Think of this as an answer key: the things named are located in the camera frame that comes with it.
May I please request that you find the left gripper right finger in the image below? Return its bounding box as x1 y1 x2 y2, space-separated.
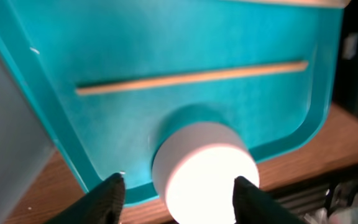
232 176 303 224

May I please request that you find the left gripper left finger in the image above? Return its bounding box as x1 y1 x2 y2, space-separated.
46 173 126 224

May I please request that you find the pink bowl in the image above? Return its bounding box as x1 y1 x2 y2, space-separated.
152 122 260 224

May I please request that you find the grey dishwasher rack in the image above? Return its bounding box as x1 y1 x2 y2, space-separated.
0 59 54 223

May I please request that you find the wooden chopstick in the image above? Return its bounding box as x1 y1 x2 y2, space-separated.
234 0 351 9
75 61 309 96

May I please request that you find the teal plastic tray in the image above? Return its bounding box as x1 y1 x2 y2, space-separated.
0 0 343 206

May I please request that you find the black rectangular tray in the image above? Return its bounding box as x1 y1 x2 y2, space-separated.
333 0 358 119

